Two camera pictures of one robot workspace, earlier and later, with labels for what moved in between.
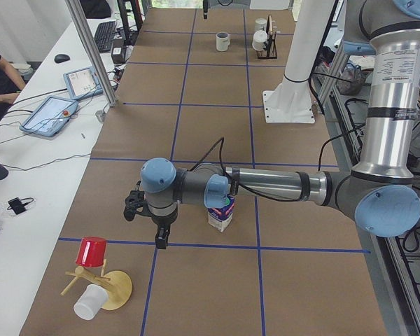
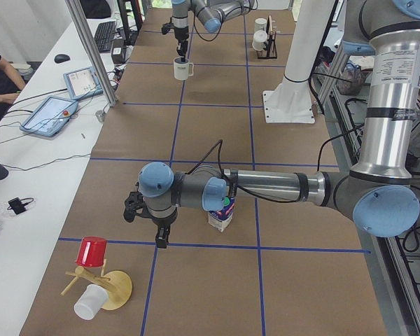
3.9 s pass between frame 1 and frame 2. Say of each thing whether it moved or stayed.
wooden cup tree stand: stayed
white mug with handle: moved
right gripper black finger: moved
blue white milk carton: stayed
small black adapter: stayed
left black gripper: stayed
